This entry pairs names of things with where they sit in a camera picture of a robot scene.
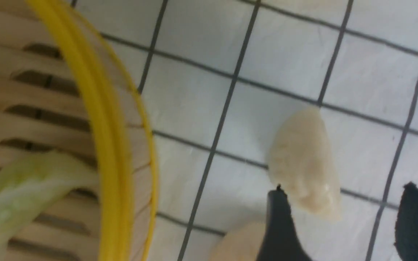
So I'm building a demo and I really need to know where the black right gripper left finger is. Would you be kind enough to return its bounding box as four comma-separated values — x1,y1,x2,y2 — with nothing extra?
257,185,311,261

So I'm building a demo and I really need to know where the white dumpling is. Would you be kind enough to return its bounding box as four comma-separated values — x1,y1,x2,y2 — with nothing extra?
209,221,266,261
267,106,341,221

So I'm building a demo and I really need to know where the pale green dumpling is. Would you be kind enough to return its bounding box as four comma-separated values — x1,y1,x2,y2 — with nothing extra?
0,150,99,261

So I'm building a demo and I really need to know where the bamboo steamer tray yellow rim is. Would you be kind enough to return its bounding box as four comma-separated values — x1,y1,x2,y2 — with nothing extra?
0,0,158,261

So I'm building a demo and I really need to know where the white checkered tablecloth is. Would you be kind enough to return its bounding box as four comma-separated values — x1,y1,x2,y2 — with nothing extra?
69,0,418,261

